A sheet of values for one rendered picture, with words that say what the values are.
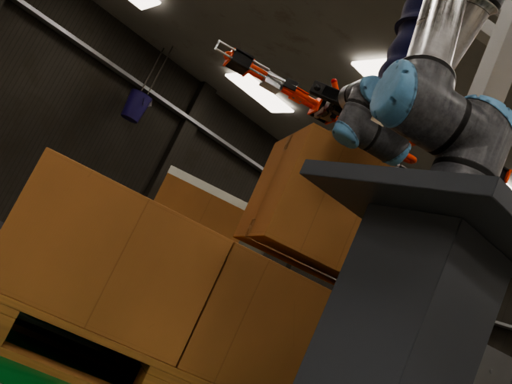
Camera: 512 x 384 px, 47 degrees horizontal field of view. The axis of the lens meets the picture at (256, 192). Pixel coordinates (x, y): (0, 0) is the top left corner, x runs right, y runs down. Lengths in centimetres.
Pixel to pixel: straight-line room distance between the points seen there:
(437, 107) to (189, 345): 96
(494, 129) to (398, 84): 25
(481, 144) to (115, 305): 104
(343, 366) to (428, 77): 66
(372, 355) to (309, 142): 86
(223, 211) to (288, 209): 196
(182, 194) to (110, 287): 211
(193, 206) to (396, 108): 255
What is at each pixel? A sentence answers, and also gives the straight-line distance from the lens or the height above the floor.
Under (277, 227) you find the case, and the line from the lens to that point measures 183.
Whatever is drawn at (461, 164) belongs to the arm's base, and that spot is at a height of 86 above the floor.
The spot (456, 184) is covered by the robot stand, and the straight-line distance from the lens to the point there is 113.
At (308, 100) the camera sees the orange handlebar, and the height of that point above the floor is 112.
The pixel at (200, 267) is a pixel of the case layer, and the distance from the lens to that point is 175.
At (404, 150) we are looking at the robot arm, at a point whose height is 100.
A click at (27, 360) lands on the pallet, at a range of 173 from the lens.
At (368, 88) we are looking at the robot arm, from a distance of 181.
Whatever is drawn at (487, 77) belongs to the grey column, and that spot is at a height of 225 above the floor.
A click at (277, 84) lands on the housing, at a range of 206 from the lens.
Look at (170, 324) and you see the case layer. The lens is 175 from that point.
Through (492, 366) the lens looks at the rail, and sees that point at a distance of 209.
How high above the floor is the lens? 35
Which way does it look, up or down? 11 degrees up
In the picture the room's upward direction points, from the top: 25 degrees clockwise
